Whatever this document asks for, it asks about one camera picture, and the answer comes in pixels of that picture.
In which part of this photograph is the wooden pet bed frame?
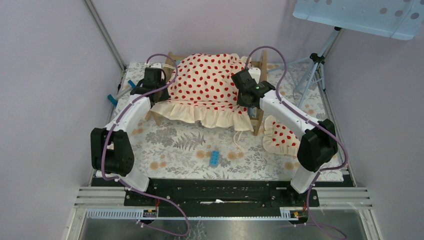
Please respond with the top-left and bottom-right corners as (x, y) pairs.
(151, 53), (271, 135)

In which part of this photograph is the large strawberry print cushion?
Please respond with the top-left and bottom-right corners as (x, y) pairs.
(151, 53), (253, 132)

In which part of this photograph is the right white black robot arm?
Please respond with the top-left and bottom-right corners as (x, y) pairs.
(231, 69), (338, 206)

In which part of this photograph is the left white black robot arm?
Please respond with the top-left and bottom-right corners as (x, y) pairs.
(90, 63), (166, 206)

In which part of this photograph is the small strawberry print pillow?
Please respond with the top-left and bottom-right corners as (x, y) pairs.
(262, 115), (301, 158)

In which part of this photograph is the floral table mat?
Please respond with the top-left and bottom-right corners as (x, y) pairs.
(96, 62), (345, 182)

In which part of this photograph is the blue toy brick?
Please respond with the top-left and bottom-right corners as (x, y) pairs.
(209, 150), (220, 167)

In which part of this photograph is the grey tripod stand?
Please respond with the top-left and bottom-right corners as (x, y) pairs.
(267, 26), (342, 108)

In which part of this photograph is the light blue perforated tray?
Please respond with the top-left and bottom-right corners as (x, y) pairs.
(293, 0), (424, 41)

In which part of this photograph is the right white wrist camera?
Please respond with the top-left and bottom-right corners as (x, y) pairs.
(248, 67), (261, 83)

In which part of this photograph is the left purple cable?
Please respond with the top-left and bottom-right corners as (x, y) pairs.
(100, 53), (192, 237)

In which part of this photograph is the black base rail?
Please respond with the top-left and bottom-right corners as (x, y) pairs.
(91, 177), (354, 220)

